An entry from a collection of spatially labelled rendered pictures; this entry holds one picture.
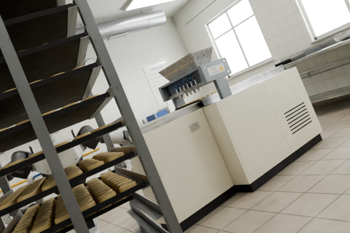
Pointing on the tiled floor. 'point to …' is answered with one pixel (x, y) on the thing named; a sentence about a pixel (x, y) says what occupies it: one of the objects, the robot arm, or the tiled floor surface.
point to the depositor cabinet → (263, 128)
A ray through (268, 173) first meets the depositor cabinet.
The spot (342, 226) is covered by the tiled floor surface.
